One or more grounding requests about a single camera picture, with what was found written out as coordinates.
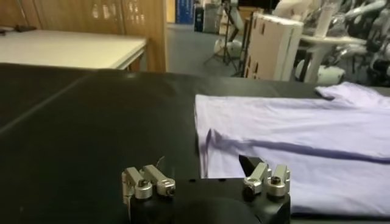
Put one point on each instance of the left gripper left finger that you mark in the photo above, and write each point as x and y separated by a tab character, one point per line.
143	182

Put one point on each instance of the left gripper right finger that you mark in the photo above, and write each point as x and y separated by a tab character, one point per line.
259	179

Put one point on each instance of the lavender t-shirt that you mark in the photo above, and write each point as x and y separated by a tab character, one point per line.
304	137

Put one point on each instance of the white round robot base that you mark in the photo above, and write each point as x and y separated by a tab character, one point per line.
234	47

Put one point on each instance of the black table cover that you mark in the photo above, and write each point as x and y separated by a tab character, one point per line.
122	128

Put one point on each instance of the white humanoid robot with base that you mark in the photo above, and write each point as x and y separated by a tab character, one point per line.
330	74

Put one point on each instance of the tall white cardboard box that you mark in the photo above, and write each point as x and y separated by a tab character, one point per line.
274	48

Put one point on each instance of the black monitor tripod stand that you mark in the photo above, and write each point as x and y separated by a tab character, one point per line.
226	39

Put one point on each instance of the white standing desk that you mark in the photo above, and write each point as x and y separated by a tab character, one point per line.
329	41

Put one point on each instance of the white table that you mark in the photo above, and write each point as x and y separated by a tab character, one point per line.
61	48

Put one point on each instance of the wooden folding screen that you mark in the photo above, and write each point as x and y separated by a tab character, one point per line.
137	18

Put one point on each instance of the white tumbler bottle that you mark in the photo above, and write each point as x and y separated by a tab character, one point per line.
323	21

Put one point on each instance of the blue storage cabinet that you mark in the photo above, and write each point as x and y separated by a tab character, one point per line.
184	12

